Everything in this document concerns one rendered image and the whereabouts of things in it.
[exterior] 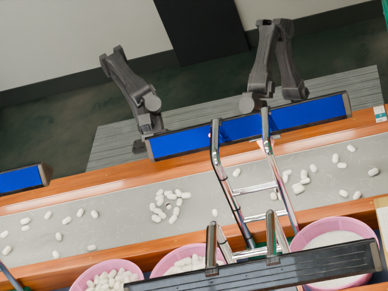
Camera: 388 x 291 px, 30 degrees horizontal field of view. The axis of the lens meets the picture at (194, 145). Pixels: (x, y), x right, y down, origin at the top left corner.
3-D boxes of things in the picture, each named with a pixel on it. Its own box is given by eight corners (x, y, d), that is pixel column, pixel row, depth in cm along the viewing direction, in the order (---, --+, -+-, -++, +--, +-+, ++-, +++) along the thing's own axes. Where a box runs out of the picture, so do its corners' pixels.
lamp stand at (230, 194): (247, 216, 244) (206, 117, 217) (306, 204, 239) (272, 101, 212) (249, 260, 230) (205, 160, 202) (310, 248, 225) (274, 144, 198)
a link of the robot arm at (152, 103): (168, 103, 247) (150, 74, 249) (147, 115, 246) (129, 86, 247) (167, 111, 258) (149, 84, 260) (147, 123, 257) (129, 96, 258)
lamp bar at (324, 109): (153, 146, 229) (144, 129, 224) (350, 101, 214) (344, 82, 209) (150, 163, 223) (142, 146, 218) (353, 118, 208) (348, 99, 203)
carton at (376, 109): (373, 111, 249) (373, 107, 247) (384, 109, 248) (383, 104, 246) (376, 122, 244) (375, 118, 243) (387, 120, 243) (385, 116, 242)
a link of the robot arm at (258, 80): (267, 90, 236) (282, 7, 244) (242, 90, 240) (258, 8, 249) (280, 104, 246) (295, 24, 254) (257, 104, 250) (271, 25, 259)
